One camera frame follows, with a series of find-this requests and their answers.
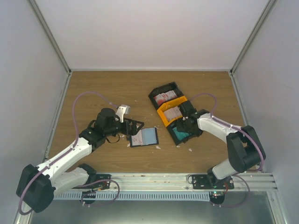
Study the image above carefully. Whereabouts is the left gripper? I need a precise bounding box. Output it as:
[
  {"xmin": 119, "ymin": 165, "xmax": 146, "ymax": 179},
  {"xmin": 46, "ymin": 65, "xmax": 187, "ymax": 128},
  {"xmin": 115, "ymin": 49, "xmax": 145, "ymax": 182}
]
[{"xmin": 105, "ymin": 118, "xmax": 144, "ymax": 137}]

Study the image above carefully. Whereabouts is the white red VIP card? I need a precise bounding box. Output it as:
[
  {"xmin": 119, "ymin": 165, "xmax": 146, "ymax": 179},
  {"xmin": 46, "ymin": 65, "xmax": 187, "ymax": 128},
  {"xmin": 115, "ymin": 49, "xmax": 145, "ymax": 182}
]
[{"xmin": 131, "ymin": 130, "xmax": 143, "ymax": 147}]

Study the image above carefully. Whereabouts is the black leather card holder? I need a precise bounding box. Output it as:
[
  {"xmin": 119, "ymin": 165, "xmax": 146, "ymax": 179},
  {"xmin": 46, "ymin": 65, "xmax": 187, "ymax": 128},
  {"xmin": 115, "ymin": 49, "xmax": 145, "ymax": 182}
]
[{"xmin": 129, "ymin": 127, "xmax": 159, "ymax": 147}]

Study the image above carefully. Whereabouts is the red white cards stack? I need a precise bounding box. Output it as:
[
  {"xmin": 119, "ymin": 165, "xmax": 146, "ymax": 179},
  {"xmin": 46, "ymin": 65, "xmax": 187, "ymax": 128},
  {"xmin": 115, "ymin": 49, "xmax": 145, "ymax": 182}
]
[{"xmin": 154, "ymin": 90, "xmax": 177, "ymax": 105}]

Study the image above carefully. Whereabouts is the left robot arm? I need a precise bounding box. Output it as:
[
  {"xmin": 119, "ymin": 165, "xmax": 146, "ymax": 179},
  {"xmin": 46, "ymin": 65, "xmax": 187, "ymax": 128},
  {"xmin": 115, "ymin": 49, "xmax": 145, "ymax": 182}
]
[{"xmin": 16, "ymin": 105, "xmax": 144, "ymax": 215}]

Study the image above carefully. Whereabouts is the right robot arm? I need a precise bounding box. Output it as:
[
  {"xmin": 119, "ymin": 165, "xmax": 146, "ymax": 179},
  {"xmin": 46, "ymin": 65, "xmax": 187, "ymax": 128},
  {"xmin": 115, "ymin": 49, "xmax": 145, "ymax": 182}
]
[{"xmin": 177, "ymin": 100, "xmax": 266, "ymax": 189}]

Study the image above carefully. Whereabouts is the teal cards stack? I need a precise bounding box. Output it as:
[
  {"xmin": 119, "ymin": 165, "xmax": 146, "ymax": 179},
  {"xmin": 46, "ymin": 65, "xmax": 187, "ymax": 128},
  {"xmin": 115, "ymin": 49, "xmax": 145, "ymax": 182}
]
[{"xmin": 172, "ymin": 127, "xmax": 190, "ymax": 141}]

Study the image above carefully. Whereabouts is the white pink cards stack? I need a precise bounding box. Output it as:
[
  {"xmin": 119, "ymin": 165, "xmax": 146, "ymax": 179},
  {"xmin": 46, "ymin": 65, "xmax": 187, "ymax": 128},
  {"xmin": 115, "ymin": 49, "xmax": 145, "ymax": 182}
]
[{"xmin": 164, "ymin": 106, "xmax": 182, "ymax": 122}]

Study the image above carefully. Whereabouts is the black bin right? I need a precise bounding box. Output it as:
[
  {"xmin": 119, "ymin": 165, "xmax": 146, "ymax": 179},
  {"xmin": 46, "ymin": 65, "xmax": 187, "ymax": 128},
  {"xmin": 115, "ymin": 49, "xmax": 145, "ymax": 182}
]
[{"xmin": 166, "ymin": 124, "xmax": 203, "ymax": 146}]

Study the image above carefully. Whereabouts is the black bin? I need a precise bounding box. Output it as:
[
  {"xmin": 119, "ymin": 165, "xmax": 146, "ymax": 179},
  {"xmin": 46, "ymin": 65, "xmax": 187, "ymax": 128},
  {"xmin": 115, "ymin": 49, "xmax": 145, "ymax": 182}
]
[
  {"xmin": 166, "ymin": 124, "xmax": 203, "ymax": 146},
  {"xmin": 148, "ymin": 82, "xmax": 183, "ymax": 110}
]

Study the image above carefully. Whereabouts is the orange bin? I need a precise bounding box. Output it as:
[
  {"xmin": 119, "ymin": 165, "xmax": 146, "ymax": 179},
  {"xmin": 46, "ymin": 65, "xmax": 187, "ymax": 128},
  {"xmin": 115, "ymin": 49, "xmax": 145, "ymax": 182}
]
[{"xmin": 157, "ymin": 96, "xmax": 187, "ymax": 127}]

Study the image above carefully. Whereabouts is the black bin left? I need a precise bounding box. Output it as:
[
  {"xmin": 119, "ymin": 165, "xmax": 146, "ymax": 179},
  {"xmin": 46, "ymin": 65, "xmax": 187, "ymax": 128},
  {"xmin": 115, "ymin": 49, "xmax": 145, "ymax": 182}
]
[{"xmin": 148, "ymin": 82, "xmax": 183, "ymax": 110}]

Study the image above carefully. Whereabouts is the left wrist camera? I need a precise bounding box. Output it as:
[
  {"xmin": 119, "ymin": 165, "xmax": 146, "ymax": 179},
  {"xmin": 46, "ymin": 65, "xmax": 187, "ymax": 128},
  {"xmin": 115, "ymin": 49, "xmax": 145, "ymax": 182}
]
[{"xmin": 115, "ymin": 105, "xmax": 130, "ymax": 123}]

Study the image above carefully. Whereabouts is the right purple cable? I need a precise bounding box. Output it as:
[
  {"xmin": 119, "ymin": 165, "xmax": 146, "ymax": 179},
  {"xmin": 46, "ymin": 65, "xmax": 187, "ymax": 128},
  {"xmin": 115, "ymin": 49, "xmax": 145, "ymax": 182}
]
[{"xmin": 189, "ymin": 93, "xmax": 266, "ymax": 173}]

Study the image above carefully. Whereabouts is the aluminium front rail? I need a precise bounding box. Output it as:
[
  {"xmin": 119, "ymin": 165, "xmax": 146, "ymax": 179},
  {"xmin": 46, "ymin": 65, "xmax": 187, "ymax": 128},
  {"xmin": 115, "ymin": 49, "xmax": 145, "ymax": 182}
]
[{"xmin": 28, "ymin": 172, "xmax": 278, "ymax": 192}]

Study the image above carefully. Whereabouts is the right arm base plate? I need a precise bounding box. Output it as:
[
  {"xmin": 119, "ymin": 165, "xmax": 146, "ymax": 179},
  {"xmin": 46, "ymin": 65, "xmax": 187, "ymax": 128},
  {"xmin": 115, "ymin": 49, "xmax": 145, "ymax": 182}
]
[{"xmin": 188, "ymin": 174, "xmax": 235, "ymax": 190}]

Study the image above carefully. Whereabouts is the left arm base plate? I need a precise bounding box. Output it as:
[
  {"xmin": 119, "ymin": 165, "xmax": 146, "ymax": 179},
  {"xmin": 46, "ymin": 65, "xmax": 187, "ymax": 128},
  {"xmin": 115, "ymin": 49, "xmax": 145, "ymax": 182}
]
[{"xmin": 74, "ymin": 174, "xmax": 111, "ymax": 190}]

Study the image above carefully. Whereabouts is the grey cable duct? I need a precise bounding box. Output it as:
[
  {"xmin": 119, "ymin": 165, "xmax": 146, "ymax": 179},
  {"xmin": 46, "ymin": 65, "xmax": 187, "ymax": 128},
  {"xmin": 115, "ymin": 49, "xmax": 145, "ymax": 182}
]
[{"xmin": 53, "ymin": 191, "xmax": 211, "ymax": 201}]

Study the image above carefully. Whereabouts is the left frame post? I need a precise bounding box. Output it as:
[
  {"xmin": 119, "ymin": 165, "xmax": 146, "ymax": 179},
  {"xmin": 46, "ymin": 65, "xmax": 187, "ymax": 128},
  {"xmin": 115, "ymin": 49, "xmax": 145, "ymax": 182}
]
[{"xmin": 27, "ymin": 0, "xmax": 71, "ymax": 76}]

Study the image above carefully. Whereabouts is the frame post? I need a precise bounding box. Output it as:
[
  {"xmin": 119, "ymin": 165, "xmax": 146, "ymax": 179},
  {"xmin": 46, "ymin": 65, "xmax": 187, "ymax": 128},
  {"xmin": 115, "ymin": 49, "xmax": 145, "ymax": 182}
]
[
  {"xmin": 27, "ymin": 0, "xmax": 71, "ymax": 76},
  {"xmin": 229, "ymin": 0, "xmax": 277, "ymax": 76}
]

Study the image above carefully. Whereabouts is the right frame post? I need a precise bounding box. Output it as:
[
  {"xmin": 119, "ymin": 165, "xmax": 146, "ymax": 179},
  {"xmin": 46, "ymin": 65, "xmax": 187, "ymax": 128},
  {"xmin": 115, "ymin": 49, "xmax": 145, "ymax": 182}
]
[{"xmin": 229, "ymin": 0, "xmax": 277, "ymax": 76}]

